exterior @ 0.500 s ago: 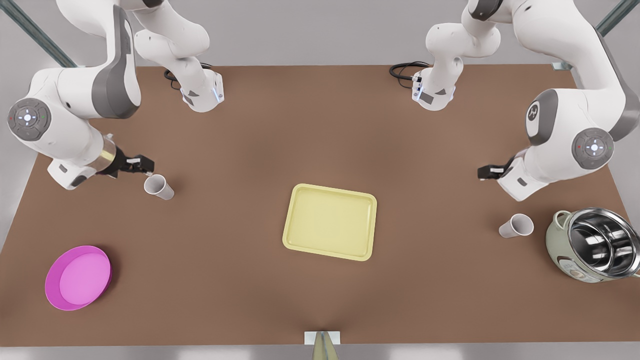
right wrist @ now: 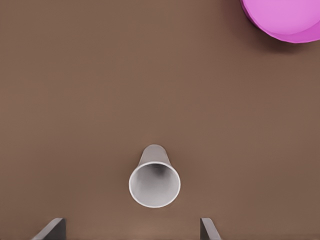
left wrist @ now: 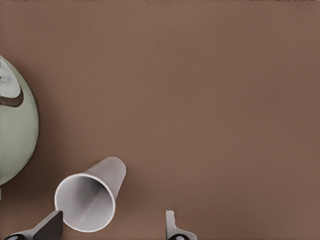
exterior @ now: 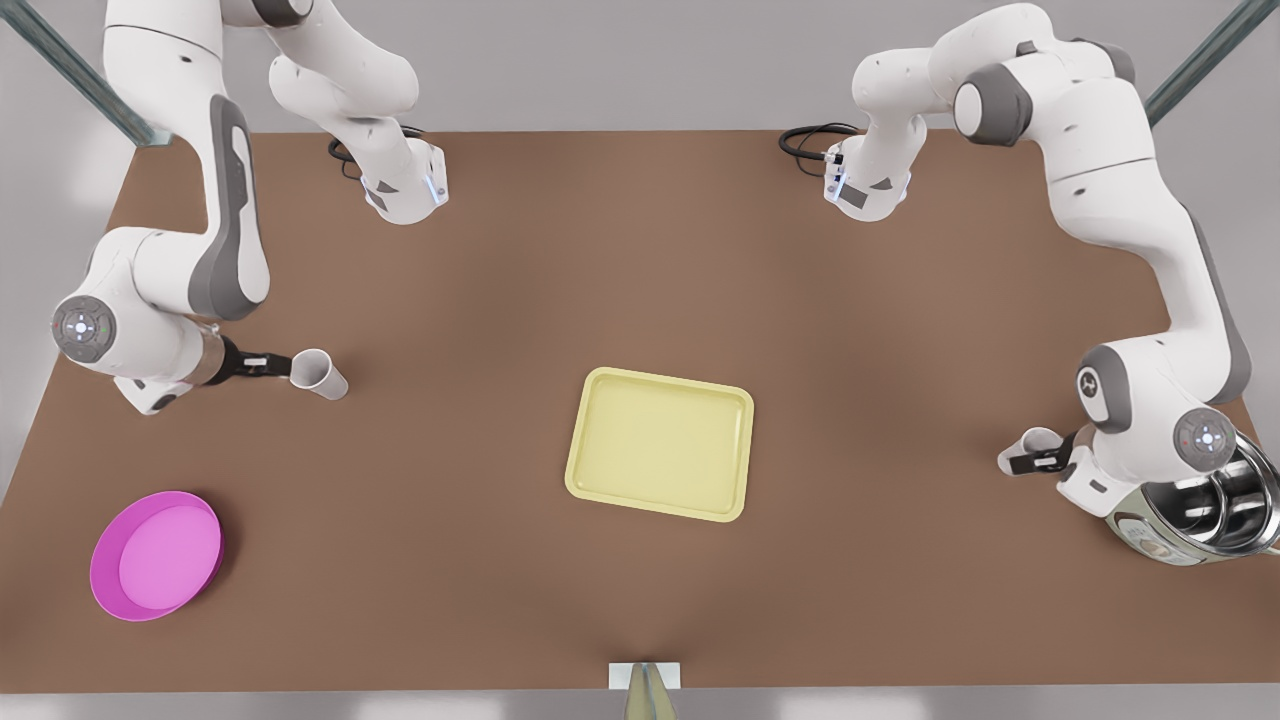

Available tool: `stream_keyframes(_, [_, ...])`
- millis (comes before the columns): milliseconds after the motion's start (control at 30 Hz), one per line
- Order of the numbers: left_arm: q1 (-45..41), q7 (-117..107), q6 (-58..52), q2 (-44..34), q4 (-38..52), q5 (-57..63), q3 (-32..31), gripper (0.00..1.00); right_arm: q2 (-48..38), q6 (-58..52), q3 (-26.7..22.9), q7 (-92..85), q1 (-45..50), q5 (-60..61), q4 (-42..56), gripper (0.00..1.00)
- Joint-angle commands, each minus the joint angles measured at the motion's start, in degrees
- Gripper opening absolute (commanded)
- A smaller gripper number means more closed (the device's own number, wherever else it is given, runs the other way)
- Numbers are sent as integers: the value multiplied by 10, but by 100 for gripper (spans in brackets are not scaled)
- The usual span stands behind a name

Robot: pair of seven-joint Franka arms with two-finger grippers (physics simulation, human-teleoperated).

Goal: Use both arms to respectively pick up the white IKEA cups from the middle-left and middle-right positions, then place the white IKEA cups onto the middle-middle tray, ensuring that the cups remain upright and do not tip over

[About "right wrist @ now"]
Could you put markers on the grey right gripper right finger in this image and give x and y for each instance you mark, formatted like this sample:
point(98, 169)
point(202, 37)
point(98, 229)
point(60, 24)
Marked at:
point(209, 230)

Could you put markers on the white IKEA cup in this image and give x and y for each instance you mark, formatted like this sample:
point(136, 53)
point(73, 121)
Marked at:
point(154, 186)

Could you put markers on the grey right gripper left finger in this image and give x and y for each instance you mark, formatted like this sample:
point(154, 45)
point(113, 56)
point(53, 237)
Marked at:
point(52, 230)

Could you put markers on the pink round tray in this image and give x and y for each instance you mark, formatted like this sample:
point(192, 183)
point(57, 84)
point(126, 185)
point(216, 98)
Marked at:
point(285, 17)

